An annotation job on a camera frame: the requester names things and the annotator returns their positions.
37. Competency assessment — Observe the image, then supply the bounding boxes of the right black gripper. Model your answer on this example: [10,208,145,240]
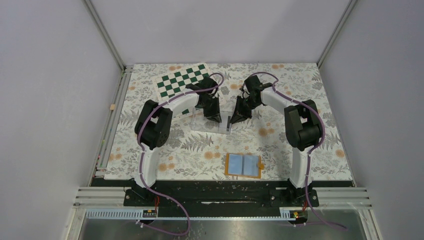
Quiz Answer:
[229,95,261,125]

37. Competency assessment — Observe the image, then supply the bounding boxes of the clear plastic box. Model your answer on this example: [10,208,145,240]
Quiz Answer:
[189,108,232,135]

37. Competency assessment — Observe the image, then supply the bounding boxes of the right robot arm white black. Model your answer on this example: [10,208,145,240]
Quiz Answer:
[230,74,325,206]

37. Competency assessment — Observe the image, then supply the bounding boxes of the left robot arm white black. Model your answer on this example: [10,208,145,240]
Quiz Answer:
[134,72,225,206]

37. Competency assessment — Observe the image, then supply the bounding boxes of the floral tablecloth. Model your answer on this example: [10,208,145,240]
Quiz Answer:
[104,63,353,181]

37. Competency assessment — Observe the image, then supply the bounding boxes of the green white chessboard mat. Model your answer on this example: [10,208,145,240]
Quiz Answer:
[154,63,226,119]

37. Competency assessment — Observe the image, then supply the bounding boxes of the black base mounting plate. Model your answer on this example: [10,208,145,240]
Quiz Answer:
[123,180,320,218]

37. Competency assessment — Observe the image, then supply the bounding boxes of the slotted white cable duct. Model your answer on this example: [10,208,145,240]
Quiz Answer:
[85,207,301,222]

